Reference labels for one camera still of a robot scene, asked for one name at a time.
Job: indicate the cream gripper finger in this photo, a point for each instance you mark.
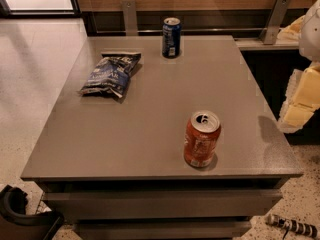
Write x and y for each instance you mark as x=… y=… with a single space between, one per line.
x=302 y=99
x=292 y=31

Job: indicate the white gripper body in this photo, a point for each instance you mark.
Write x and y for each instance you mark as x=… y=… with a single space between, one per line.
x=311 y=34

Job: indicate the red coke can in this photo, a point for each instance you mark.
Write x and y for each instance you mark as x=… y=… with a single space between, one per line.
x=202 y=133

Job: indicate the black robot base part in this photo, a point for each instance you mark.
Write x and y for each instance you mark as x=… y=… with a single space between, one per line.
x=16 y=224

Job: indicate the blue pepsi can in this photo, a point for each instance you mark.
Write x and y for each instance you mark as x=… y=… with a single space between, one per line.
x=171 y=37

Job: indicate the grey cabinet with drawers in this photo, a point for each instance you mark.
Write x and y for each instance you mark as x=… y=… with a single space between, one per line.
x=116 y=169

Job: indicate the blue chip bag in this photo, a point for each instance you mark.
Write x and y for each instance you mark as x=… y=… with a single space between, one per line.
x=112 y=74

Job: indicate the right metal wall bracket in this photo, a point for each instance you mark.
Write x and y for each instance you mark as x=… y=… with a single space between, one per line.
x=269 y=34

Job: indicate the metal wall bracket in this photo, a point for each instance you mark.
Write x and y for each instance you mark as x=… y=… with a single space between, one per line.
x=269 y=34
x=130 y=17

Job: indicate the left metal wall bracket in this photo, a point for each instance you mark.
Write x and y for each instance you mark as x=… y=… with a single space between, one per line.
x=130 y=17

